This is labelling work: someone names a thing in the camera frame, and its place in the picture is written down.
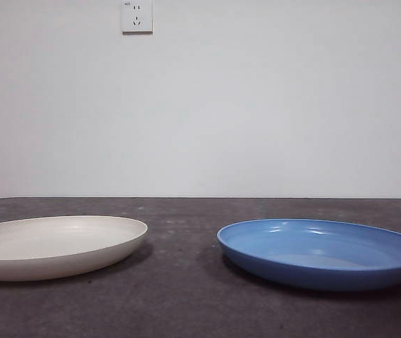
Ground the blue round plate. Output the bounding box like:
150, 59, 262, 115
216, 218, 401, 292

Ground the white round plate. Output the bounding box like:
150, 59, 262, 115
0, 215, 149, 282

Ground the white wall socket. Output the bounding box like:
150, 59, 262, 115
122, 0, 154, 35

